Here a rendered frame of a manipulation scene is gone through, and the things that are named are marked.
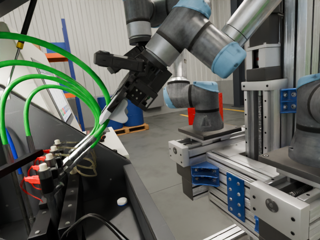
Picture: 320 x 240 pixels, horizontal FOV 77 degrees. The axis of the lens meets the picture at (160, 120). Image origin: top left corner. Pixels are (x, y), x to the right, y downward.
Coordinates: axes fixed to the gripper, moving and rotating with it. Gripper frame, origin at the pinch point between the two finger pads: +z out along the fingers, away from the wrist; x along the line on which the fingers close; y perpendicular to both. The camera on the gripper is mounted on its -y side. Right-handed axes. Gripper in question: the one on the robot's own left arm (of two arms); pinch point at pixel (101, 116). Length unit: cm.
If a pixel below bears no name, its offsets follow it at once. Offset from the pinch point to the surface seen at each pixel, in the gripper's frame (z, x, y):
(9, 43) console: 9, 33, -37
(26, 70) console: 13.3, 31.7, -27.5
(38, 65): 0.1, 7.0, -19.3
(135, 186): 17.2, 5.2, 23.6
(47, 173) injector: 16.6, -7.0, -3.0
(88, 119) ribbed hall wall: 278, 591, 45
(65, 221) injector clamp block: 23.9, -11.0, 6.9
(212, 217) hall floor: 59, 77, 145
